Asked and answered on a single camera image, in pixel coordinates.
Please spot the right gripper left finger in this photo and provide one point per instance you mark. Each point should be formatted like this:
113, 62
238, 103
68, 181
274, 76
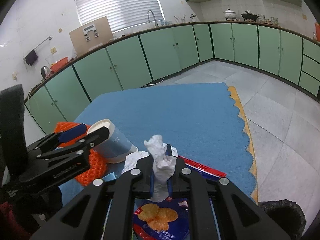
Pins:
101, 210

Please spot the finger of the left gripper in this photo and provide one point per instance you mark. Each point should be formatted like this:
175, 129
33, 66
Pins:
52, 166
64, 134

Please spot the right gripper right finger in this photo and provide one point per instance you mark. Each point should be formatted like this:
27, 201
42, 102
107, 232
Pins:
218, 209

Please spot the orange foam net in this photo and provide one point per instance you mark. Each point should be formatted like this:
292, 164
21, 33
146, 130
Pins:
98, 164

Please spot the white paper cup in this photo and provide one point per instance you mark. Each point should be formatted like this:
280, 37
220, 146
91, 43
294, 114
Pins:
117, 146

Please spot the red blue snack wrapper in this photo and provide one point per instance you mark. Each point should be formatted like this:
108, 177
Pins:
205, 171

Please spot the blue biscuit snack bag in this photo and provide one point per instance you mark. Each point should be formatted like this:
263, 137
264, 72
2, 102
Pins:
168, 219

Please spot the white tissue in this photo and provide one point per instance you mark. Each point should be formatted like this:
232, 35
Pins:
163, 166

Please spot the small light blue carton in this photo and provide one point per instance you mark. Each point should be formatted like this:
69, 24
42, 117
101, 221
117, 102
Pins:
109, 177

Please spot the green lower kitchen cabinets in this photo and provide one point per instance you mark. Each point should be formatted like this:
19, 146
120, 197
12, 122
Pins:
137, 60

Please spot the black lined trash bin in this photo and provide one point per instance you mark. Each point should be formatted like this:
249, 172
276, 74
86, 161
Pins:
287, 214

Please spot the electric kettle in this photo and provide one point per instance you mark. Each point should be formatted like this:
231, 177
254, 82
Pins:
45, 72

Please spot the orange plastic basket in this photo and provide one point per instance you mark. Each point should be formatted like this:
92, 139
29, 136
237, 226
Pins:
59, 65

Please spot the dark hanging towel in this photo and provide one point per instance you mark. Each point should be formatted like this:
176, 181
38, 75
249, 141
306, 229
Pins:
31, 57

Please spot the blue table mat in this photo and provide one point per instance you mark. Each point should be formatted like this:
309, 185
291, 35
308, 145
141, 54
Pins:
200, 120

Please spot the cardboard box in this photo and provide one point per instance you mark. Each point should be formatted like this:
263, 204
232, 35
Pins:
91, 35

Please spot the chrome faucet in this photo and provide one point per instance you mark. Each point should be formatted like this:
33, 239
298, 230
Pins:
150, 12

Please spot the window blinds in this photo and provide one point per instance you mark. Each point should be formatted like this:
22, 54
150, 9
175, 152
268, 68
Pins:
121, 14

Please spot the black wok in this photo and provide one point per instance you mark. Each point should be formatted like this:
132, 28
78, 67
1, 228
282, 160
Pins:
248, 16

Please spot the white cooking pot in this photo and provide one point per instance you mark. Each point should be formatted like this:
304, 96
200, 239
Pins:
230, 15

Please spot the orange thermos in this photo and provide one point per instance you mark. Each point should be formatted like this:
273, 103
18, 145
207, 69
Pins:
317, 27

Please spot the wall towel rail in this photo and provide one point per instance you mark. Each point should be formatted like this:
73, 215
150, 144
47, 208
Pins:
46, 39

